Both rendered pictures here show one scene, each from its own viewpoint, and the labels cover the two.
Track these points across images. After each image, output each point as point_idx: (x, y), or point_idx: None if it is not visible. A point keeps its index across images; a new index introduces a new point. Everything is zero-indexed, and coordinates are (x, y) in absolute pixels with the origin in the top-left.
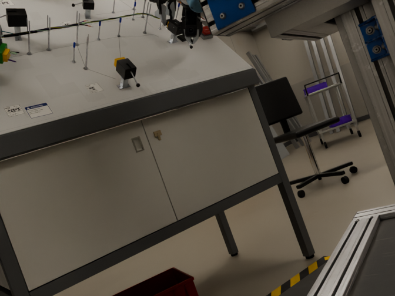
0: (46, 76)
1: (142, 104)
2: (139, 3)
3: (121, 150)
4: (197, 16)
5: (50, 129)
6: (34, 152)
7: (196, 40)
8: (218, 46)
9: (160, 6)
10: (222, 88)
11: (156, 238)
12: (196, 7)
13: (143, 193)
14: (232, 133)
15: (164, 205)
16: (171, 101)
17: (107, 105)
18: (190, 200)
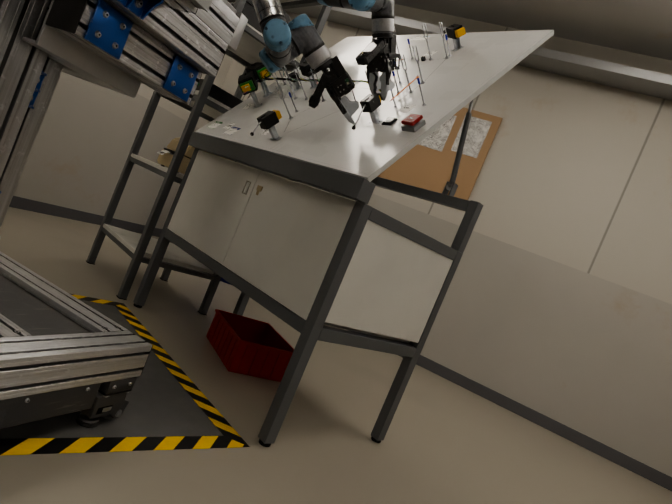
0: None
1: (257, 154)
2: (441, 78)
3: (237, 185)
4: (318, 84)
5: (216, 142)
6: (213, 155)
7: (348, 119)
8: (398, 142)
9: (367, 75)
10: (314, 179)
11: (207, 261)
12: (265, 66)
13: (224, 225)
14: (302, 235)
15: (225, 246)
16: (273, 164)
17: (247, 144)
18: (237, 259)
